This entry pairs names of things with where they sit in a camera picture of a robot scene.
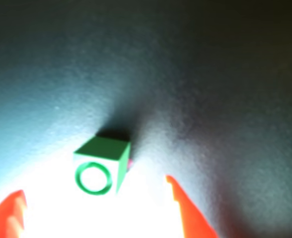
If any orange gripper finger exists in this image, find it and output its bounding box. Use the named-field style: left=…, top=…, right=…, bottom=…
left=0, top=189, right=28, bottom=238
left=165, top=175, right=219, bottom=238

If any green cube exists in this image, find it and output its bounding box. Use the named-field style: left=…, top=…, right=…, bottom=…
left=73, top=135, right=132, bottom=197

